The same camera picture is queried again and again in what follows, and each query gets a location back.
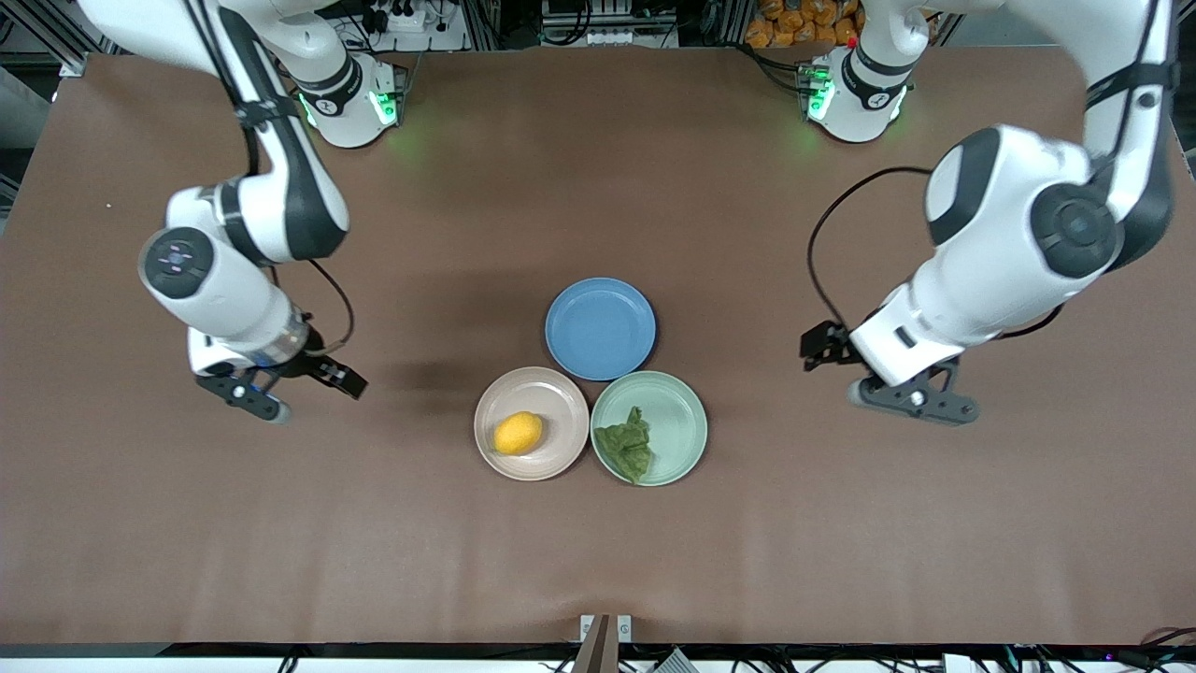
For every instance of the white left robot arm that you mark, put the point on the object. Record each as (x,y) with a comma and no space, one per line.
(1000,234)

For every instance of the blue plate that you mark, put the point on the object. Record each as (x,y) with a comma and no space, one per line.
(600,329)

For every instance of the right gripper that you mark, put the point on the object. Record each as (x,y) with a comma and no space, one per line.
(308,364)

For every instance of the bag of oranges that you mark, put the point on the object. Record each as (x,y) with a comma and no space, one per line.
(785,23)

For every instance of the white power strip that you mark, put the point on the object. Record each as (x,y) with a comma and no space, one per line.
(411,19)

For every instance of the yellow lemon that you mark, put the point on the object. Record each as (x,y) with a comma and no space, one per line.
(519,434)

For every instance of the aluminium frame profile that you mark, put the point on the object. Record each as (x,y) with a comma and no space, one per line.
(37,33)

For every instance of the light green plate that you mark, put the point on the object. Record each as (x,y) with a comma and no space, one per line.
(673,411)

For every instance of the green lettuce leaf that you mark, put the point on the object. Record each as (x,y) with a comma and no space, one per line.
(628,449)

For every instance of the brown table cover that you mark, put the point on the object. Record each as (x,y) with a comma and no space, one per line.
(374,561)

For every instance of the beige plate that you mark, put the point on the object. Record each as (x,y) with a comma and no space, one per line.
(551,397)

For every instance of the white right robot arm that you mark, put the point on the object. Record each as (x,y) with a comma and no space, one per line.
(280,206)

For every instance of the white electronics box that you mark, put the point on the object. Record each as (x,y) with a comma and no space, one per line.
(607,37)

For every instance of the metal table corner bracket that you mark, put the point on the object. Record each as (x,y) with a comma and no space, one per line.
(73,66)

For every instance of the grey ribbed power adapter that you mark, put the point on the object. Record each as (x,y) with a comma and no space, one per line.
(675,662)

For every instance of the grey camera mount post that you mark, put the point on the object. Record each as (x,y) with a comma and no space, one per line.
(593,654)

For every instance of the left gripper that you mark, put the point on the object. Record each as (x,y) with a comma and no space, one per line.
(826,345)

